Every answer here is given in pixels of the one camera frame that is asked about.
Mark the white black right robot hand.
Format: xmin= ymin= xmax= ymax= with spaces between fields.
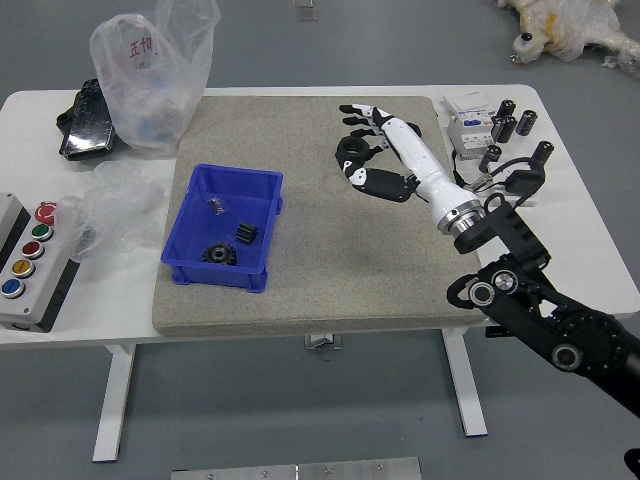
xmin=335 ymin=103 xmax=477 ymax=235

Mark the big black hex nut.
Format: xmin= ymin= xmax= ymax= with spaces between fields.
xmin=335 ymin=135 xmax=376 ymax=164

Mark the small black gear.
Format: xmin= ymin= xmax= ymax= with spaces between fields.
xmin=234 ymin=221 xmax=259 ymax=246

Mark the large black gear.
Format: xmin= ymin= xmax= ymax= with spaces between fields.
xmin=201 ymin=241 xmax=238 ymax=267

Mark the grey push-button control box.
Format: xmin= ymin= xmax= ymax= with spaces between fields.
xmin=0 ymin=192 xmax=82 ymax=334

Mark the white circuit breaker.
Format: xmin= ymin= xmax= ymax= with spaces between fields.
xmin=442 ymin=91 xmax=495 ymax=162

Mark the grey-brown foam mat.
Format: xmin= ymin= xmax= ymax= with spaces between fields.
xmin=151 ymin=95 xmax=490 ymax=337

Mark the small metal floor plate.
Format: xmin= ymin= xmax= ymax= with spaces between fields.
xmin=291 ymin=0 xmax=319 ymax=22

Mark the white table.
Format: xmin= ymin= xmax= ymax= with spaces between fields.
xmin=0 ymin=84 xmax=640 ymax=463

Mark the plush toy in plastic wrap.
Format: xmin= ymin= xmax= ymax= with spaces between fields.
xmin=496 ymin=0 xmax=640 ymax=80

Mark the blue plastic bin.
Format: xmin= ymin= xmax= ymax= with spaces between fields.
xmin=159 ymin=163 xmax=285 ymax=294

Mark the white table leg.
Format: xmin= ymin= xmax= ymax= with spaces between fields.
xmin=441 ymin=329 xmax=488 ymax=438
xmin=92 ymin=343 xmax=138 ymax=463

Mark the white plastic bag red print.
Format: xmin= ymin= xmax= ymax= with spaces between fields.
xmin=89 ymin=0 xmax=222 ymax=160

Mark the crumpled clear plastic bag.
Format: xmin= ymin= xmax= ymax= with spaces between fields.
xmin=58 ymin=159 xmax=166 ymax=262

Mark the black glossy pouch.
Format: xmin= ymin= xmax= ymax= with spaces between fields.
xmin=55 ymin=78 xmax=118 ymax=163

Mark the grey metal plate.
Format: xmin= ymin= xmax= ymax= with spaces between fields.
xmin=170 ymin=456 xmax=423 ymax=480

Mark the black plug with cord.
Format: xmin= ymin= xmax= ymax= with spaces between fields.
xmin=472 ymin=156 xmax=546 ymax=197

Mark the silver metal bracket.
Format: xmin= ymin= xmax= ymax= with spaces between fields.
xmin=304 ymin=333 xmax=343 ymax=351

